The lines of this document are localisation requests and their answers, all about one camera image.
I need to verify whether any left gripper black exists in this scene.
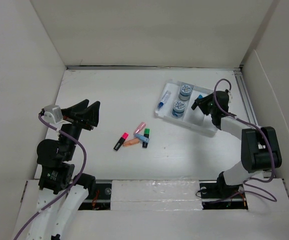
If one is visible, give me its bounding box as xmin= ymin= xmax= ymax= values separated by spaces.
xmin=59 ymin=98 xmax=100 ymax=159

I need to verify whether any blue jar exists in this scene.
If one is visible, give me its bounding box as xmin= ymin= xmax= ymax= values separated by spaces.
xmin=178 ymin=84 xmax=193 ymax=101
xmin=171 ymin=100 xmax=186 ymax=118

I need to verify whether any white blue glue tube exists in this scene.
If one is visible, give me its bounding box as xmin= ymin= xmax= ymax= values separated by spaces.
xmin=157 ymin=90 xmax=171 ymax=110

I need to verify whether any pink cap black highlighter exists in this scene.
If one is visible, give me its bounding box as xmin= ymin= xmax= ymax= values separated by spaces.
xmin=113 ymin=132 xmax=129 ymax=151

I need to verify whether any pastel pink highlighter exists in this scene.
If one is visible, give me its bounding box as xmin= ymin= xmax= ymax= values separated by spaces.
xmin=133 ymin=122 xmax=146 ymax=135

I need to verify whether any green cap black highlighter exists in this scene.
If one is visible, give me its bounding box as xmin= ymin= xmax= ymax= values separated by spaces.
xmin=142 ymin=128 xmax=150 ymax=149

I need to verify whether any pastel blue highlighter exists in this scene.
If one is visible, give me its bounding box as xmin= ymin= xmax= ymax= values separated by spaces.
xmin=134 ymin=133 xmax=149 ymax=143

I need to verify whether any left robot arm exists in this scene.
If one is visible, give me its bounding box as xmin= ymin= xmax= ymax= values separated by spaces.
xmin=16 ymin=99 xmax=101 ymax=240

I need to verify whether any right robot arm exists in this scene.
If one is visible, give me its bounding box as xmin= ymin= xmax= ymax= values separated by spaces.
xmin=191 ymin=90 xmax=282 ymax=197

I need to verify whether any white organizer tray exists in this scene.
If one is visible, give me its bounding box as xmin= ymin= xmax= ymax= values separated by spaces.
xmin=154 ymin=79 xmax=218 ymax=137

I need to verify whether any pastel orange highlighter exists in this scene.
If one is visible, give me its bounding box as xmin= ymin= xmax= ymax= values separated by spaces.
xmin=123 ymin=138 xmax=140 ymax=147

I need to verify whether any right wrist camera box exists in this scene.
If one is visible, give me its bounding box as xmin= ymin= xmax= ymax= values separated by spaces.
xmin=225 ymin=89 xmax=233 ymax=103

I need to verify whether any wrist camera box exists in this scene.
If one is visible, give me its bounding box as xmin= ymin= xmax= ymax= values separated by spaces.
xmin=42 ymin=104 xmax=63 ymax=124
xmin=225 ymin=89 xmax=233 ymax=103

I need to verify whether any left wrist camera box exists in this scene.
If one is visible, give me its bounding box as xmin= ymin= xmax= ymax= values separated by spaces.
xmin=42 ymin=104 xmax=63 ymax=124

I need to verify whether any aluminium rail right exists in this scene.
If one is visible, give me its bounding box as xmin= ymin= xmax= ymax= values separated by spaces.
xmin=234 ymin=68 xmax=275 ymax=173

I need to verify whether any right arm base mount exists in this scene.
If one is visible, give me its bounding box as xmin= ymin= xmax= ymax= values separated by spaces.
xmin=195 ymin=176 xmax=248 ymax=210

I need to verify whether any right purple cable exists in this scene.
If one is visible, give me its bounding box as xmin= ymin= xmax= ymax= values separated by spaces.
xmin=213 ymin=78 xmax=278 ymax=203

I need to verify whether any purple cable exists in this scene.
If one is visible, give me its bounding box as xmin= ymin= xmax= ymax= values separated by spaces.
xmin=11 ymin=113 xmax=88 ymax=240
xmin=213 ymin=78 xmax=278 ymax=203

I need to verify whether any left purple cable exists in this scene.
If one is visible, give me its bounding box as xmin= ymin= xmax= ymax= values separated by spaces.
xmin=11 ymin=113 xmax=88 ymax=240

